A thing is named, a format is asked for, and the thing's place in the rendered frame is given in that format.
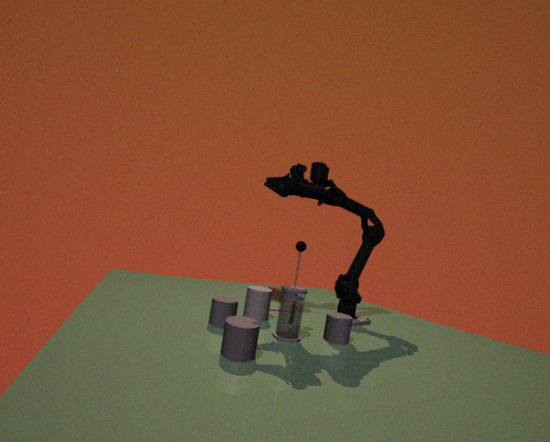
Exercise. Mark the glass coffee press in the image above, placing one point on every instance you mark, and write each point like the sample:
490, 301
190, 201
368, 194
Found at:
291, 309

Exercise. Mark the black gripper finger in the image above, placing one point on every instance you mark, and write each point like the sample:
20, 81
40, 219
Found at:
273, 188
280, 182

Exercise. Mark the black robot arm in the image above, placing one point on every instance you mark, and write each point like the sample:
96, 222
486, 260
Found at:
346, 285

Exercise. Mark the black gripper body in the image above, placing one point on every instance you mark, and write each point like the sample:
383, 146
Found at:
296, 187

